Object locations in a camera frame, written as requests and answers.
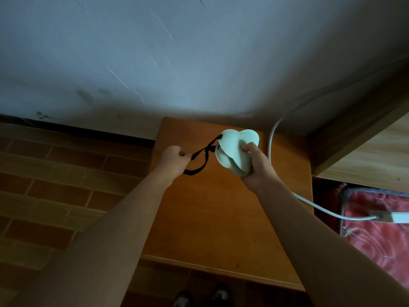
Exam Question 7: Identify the person's left hand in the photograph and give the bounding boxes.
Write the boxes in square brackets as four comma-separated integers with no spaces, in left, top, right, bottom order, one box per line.
[156,145,192,184]

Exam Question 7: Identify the white power cable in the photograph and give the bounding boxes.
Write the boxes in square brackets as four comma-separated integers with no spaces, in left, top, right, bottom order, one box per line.
[268,116,377,221]

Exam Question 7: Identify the red patterned blanket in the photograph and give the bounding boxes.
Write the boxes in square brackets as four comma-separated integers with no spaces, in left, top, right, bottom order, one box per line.
[315,182,409,290]

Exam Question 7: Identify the person's left forearm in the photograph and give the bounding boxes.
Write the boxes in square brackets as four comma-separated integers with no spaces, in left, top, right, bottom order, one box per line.
[9,169,174,307]

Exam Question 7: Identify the white power strip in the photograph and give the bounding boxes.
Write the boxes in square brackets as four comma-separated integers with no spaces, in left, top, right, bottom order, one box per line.
[374,211,409,224]

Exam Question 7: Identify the pale green heart-shaped device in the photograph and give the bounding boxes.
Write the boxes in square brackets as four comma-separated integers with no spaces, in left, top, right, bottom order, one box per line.
[215,129,260,178]

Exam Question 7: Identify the person's right forearm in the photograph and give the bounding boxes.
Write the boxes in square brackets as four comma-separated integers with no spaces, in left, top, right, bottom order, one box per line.
[254,179,409,307]

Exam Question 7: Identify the person's right hand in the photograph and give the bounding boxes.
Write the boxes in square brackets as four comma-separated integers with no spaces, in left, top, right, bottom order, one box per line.
[240,142,282,194]

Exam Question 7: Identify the light wooden bed frame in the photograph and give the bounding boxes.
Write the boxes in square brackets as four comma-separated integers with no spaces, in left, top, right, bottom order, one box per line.
[307,64,409,194]

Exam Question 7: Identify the black strap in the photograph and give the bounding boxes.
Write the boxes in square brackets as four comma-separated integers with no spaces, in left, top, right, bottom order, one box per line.
[183,134,223,176]

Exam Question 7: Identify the brown wooden side table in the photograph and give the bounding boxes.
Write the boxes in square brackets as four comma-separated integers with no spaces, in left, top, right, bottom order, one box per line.
[141,117,314,292]

